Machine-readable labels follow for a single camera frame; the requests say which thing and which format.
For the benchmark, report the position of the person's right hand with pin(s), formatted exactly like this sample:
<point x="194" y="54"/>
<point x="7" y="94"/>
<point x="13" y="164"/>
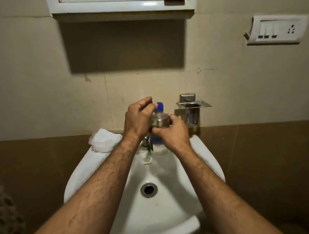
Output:
<point x="175" y="136"/>

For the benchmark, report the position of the person's left hand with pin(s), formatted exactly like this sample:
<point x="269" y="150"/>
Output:
<point x="136" y="120"/>

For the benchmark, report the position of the person's left fingers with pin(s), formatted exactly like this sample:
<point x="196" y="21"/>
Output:
<point x="147" y="104"/>

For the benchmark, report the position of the person's right thumb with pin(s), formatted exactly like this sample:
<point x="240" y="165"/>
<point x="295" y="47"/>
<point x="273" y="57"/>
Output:
<point x="160" y="130"/>

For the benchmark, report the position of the clear plastic bottle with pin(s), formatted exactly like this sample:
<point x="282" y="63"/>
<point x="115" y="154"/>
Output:
<point x="159" y="125"/>

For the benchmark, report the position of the blue bottle cap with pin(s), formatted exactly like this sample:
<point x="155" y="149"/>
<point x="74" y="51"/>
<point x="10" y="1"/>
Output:
<point x="159" y="107"/>

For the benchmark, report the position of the person's right forearm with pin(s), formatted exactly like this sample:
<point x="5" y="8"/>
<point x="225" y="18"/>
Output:
<point x="217" y="195"/>

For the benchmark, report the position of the person's left forearm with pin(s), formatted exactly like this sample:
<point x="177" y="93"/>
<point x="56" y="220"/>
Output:
<point x="95" y="195"/>

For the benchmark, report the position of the chrome tap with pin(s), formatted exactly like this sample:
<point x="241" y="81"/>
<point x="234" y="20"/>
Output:
<point x="146" y="141"/>

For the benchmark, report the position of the white crumpled cloth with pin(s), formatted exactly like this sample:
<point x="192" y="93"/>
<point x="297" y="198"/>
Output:
<point x="105" y="141"/>

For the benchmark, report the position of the metal sink drain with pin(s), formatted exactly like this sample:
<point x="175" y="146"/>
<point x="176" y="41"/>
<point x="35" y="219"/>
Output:
<point x="149" y="190"/>

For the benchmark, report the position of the white ceramic sink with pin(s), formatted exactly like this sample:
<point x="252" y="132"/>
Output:
<point x="154" y="192"/>

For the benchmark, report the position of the steel wall holder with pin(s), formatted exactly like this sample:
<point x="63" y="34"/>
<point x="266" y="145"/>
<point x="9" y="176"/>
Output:
<point x="192" y="109"/>

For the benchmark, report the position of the white wall cabinet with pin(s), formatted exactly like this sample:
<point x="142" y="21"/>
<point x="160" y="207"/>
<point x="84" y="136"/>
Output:
<point x="123" y="8"/>

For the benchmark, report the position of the white switch board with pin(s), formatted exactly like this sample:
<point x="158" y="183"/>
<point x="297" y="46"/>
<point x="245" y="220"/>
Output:
<point x="276" y="29"/>

